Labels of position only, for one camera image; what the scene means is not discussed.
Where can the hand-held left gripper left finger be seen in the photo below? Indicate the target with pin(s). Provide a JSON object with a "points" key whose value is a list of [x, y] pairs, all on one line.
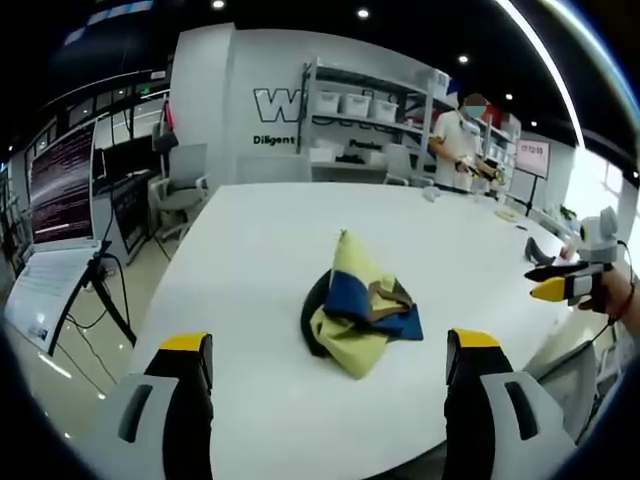
{"points": [[170, 400]]}

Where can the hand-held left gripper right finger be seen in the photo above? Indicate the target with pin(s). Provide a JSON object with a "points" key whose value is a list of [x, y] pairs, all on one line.
{"points": [[490, 400]]}

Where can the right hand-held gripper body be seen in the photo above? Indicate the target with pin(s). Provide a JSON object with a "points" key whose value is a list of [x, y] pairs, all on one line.
{"points": [[595, 260]]}

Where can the yellow blue brown garment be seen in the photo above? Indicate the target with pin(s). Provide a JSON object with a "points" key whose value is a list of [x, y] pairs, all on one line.
{"points": [[357, 320]]}

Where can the person's right hand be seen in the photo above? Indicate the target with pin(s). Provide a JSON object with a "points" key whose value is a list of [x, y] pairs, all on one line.
{"points": [[611, 292]]}

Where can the black object on table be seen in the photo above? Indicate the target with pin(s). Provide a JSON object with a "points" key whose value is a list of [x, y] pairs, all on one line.
{"points": [[537, 252]]}

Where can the beige item on table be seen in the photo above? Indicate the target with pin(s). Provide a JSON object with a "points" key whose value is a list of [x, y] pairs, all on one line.
{"points": [[507, 214]]}

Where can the small monitor on stand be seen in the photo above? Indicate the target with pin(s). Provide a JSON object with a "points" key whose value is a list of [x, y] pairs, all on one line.
{"points": [[533, 155]]}

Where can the black screen stand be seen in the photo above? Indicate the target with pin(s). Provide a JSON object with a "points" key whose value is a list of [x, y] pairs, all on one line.
{"points": [[92, 295]]}

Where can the white crumpled item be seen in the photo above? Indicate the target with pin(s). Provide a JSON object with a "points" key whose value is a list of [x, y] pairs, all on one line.
{"points": [[433, 194]]}

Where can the grey office chair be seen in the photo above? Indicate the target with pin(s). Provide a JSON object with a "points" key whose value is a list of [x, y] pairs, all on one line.
{"points": [[177, 185]]}

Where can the metal storage shelf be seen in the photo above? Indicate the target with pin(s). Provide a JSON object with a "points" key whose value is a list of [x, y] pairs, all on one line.
{"points": [[380, 115]]}

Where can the large display screen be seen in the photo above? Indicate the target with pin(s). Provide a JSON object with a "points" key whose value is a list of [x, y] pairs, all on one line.
{"points": [[62, 190]]}

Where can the white storage bin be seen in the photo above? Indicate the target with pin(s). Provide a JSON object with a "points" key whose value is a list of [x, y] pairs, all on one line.
{"points": [[330, 102], [357, 105]]}

